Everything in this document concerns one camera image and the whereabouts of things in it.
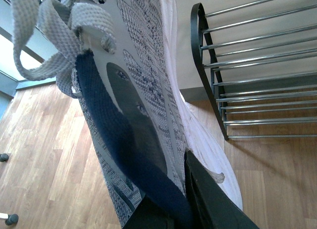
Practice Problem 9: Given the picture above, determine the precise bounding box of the grey knit sneaker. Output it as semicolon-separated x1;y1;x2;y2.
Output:
10;0;242;229

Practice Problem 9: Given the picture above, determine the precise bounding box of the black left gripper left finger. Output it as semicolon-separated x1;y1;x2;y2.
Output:
123;196;176;229

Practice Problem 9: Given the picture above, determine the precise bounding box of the black caster wheel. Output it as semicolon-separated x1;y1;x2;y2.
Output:
0;213;19;226
0;153;9;163

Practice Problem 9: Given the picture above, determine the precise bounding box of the black metal shoe rack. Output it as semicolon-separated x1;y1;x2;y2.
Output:
190;0;317;140

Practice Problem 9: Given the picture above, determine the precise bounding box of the black caster wheel lower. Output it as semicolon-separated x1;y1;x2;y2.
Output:
0;213;19;226

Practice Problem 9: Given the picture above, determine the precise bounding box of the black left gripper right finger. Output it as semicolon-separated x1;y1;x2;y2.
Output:
185;150;258;229

